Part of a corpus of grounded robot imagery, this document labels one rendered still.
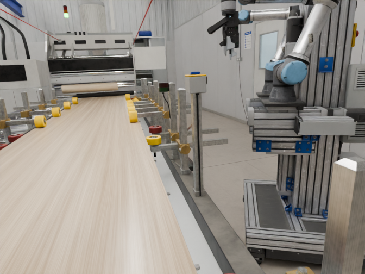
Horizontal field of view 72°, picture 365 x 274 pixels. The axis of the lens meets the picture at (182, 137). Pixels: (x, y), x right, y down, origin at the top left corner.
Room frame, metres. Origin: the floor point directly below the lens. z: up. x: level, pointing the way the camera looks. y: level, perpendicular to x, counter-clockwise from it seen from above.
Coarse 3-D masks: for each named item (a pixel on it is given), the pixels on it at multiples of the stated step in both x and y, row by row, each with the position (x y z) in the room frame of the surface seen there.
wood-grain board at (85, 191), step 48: (48, 144) 1.26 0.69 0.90; (96, 144) 1.22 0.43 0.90; (144, 144) 1.18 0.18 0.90; (0, 192) 0.71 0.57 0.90; (48, 192) 0.70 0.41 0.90; (96, 192) 0.68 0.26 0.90; (144, 192) 0.67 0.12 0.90; (0, 240) 0.48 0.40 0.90; (48, 240) 0.47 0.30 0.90; (96, 240) 0.46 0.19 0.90; (144, 240) 0.45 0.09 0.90
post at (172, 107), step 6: (174, 84) 1.51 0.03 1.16; (174, 90) 1.51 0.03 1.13; (174, 96) 1.51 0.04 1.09; (174, 102) 1.51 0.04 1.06; (174, 108) 1.51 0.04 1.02; (174, 114) 1.51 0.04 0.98; (174, 120) 1.51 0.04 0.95; (174, 126) 1.51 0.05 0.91; (174, 132) 1.51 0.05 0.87; (174, 150) 1.51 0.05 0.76
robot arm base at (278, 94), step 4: (272, 88) 1.51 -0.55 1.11; (276, 88) 1.47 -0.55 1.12; (280, 88) 1.45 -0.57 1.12; (284, 88) 1.44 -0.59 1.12; (288, 88) 1.44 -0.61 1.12; (292, 88) 1.45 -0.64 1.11; (272, 92) 1.49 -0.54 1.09; (276, 92) 1.46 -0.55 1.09; (280, 92) 1.44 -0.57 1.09; (284, 92) 1.43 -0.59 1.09; (288, 92) 1.43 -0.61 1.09; (292, 92) 1.45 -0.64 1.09; (272, 96) 1.48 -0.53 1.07; (276, 96) 1.46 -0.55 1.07; (280, 96) 1.44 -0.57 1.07; (284, 96) 1.43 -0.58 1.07; (288, 96) 1.43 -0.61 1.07; (292, 96) 1.45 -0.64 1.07; (272, 100) 1.47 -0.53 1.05; (276, 100) 1.44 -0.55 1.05; (280, 100) 1.43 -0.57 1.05; (284, 100) 1.42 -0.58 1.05; (288, 100) 1.42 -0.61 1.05; (292, 100) 1.43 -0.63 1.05
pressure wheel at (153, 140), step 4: (148, 136) 1.30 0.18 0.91; (152, 136) 1.29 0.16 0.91; (156, 136) 1.30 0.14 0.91; (160, 136) 1.29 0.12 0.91; (148, 140) 1.26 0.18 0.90; (152, 140) 1.25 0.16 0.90; (156, 140) 1.25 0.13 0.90; (160, 140) 1.27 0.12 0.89; (148, 144) 1.26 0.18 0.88; (152, 144) 1.25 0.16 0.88; (156, 144) 1.25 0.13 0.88
